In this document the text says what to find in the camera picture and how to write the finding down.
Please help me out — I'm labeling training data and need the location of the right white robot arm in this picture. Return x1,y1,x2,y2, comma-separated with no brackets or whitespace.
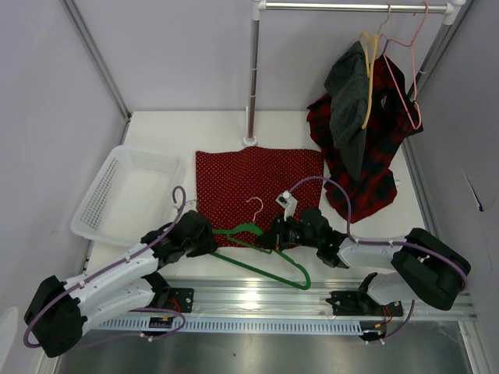
255,208,471,316

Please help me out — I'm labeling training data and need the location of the perforated cable duct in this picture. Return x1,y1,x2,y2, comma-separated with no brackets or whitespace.
97,315,383,336

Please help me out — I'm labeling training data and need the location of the grey dotted garment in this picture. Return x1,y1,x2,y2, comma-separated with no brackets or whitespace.
324,41,368,182

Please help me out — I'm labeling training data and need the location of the red black plaid shirt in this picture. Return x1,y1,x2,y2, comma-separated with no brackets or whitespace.
306,55,423,223

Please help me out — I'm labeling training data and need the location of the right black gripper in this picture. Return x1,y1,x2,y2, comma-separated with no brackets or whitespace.
255,213,320,252

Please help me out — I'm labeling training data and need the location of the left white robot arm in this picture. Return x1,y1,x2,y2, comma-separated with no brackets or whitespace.
23,210,218,358

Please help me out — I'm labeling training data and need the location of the green velvet hanger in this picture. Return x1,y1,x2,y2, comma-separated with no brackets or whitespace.
211,196,311,291

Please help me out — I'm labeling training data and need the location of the white plastic basket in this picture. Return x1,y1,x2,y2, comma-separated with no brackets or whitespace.
70,145,182,247

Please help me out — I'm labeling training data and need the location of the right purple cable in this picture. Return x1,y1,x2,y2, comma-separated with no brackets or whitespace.
290,175,469,346

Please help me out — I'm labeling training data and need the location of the yellow hanger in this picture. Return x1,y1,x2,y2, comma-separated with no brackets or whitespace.
359,31,379,130

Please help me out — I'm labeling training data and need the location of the silver clothes rack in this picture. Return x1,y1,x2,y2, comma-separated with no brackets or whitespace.
242,1,466,146

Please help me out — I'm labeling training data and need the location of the pink hanger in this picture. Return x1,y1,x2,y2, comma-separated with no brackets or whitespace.
378,2,430,131

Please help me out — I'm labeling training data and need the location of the red polka dot skirt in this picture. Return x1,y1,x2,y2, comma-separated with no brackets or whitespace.
195,146,324,231

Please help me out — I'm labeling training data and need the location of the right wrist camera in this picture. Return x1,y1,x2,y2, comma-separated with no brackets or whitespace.
275,190,298,221

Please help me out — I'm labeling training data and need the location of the aluminium mounting rail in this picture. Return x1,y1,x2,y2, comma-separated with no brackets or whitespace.
54,274,479,323

